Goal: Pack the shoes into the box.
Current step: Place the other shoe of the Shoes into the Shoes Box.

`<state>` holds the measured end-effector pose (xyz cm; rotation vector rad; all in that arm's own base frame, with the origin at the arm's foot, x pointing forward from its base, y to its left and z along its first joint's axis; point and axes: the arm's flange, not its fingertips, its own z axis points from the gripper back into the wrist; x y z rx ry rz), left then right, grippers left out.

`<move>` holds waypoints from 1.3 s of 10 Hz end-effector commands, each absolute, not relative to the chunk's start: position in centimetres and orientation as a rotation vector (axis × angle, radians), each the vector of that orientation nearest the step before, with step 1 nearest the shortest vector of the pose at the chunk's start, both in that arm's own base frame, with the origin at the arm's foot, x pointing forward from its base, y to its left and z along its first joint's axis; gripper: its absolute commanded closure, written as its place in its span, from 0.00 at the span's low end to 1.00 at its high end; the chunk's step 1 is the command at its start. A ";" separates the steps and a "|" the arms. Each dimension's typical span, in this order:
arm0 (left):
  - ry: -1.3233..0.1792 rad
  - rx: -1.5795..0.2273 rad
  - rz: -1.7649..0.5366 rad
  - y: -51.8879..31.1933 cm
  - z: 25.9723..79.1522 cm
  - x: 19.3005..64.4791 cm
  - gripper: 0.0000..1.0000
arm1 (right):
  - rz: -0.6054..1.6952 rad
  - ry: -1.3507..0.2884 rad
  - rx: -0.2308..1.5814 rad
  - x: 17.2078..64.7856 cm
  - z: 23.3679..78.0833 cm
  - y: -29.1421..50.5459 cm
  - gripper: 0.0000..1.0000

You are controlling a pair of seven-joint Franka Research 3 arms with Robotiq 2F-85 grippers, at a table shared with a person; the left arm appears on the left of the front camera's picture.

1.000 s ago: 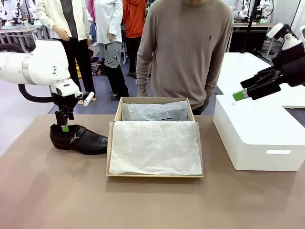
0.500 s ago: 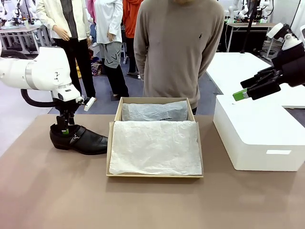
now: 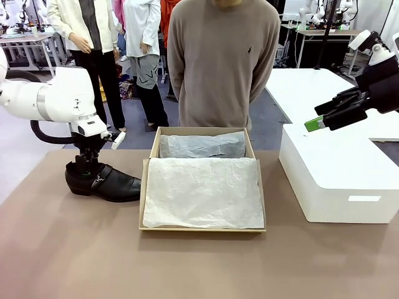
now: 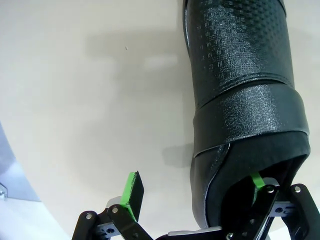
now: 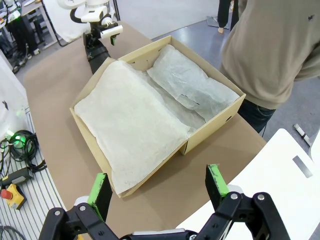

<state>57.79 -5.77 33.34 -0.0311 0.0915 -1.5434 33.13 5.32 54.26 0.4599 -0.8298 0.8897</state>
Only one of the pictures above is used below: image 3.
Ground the black tripod pole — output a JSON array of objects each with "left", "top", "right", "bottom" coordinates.
[{"left": 314, "top": 0, "right": 340, "bottom": 71}]

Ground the large white table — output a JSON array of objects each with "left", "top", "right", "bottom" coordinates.
[{"left": 264, "top": 67, "right": 399, "bottom": 143}]

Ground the black leather shoe with buckle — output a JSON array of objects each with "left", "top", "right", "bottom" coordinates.
[{"left": 64, "top": 161, "right": 142, "bottom": 202}]

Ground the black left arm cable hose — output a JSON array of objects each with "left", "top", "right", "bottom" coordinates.
[{"left": 30, "top": 120, "right": 79, "bottom": 145}]

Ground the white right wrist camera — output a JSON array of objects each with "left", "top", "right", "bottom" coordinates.
[{"left": 348, "top": 30, "right": 372, "bottom": 51}]

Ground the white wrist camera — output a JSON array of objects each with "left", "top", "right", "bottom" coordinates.
[
  {"left": 107, "top": 130, "right": 127, "bottom": 150},
  {"left": 348, "top": 30, "right": 372, "bottom": 51}
]

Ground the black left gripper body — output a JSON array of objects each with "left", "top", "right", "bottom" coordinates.
[{"left": 76, "top": 136, "right": 103, "bottom": 158}]

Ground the person in orange top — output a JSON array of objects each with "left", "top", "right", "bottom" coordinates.
[{"left": 160, "top": 0, "right": 182, "bottom": 49}]

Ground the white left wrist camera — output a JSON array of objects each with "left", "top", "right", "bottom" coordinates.
[{"left": 107, "top": 130, "right": 127, "bottom": 150}]

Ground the colourful patterned bag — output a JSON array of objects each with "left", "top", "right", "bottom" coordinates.
[{"left": 118, "top": 79, "right": 138, "bottom": 100}]

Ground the person in beige sweater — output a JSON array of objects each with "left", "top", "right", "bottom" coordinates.
[{"left": 166, "top": 0, "right": 282, "bottom": 128}]

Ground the background brown table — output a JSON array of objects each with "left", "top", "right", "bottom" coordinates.
[{"left": 294, "top": 29, "right": 361, "bottom": 69}]

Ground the brown cardboard shoe box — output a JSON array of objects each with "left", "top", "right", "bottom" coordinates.
[{"left": 138, "top": 126, "right": 267, "bottom": 233}]

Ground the person in pink top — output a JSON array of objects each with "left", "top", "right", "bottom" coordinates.
[{"left": 112, "top": 0, "right": 126, "bottom": 60}]

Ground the white tissue paper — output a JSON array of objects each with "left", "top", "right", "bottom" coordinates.
[{"left": 142, "top": 130, "right": 265, "bottom": 230}]

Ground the person in cream jacket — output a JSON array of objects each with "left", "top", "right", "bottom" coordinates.
[{"left": 46, "top": 0, "right": 127, "bottom": 132}]

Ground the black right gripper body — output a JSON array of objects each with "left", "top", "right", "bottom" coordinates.
[{"left": 355, "top": 57, "right": 399, "bottom": 115}]

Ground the person in white shirt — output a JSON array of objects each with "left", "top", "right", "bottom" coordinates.
[{"left": 123, "top": 0, "right": 170, "bottom": 128}]

